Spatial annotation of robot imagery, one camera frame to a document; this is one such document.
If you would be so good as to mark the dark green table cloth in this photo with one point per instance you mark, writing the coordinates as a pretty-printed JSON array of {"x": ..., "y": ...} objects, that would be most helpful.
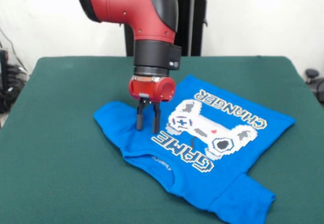
[{"x": 63, "y": 171}]

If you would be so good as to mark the black box with red mark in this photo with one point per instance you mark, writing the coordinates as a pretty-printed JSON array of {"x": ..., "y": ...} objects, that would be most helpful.
[{"x": 3, "y": 69}]

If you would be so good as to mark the blue shirt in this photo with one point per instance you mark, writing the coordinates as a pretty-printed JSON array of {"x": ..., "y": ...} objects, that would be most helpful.
[{"x": 202, "y": 158}]

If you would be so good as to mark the grey office chair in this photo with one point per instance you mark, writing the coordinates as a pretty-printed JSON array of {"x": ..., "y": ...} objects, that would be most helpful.
[{"x": 315, "y": 82}]

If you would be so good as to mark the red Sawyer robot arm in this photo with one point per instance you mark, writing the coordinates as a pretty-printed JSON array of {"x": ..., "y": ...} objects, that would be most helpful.
[{"x": 131, "y": 6}]

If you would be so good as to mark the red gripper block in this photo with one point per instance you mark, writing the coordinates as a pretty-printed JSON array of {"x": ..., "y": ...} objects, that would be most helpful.
[{"x": 149, "y": 90}]

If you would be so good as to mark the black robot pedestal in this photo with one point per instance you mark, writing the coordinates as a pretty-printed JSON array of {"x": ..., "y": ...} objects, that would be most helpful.
[{"x": 192, "y": 21}]

